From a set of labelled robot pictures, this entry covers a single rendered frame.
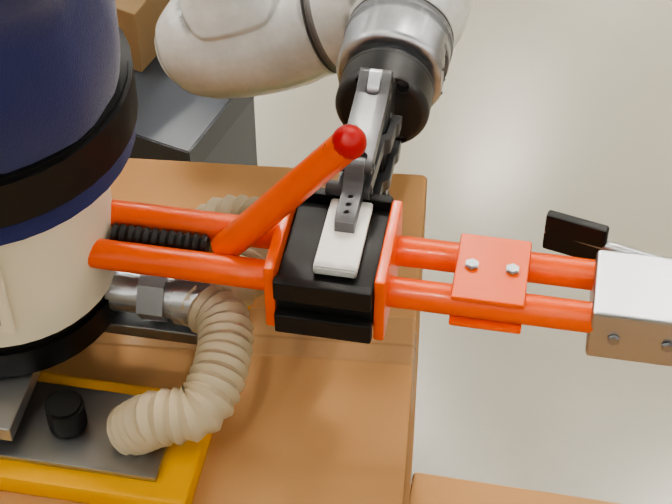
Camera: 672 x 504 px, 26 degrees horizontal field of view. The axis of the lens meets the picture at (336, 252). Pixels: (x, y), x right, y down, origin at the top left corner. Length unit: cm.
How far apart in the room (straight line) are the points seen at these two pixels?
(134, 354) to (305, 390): 14
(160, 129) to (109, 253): 62
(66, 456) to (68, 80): 30
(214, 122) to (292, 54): 40
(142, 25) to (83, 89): 78
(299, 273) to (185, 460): 17
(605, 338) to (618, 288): 3
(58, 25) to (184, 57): 42
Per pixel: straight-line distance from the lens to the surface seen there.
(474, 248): 102
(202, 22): 128
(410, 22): 116
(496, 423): 230
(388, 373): 112
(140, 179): 129
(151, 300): 107
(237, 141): 205
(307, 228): 102
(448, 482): 157
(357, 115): 105
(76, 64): 90
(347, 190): 102
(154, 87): 169
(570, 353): 240
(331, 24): 124
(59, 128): 91
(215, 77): 130
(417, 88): 113
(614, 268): 101
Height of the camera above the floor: 183
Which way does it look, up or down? 46 degrees down
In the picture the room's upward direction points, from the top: straight up
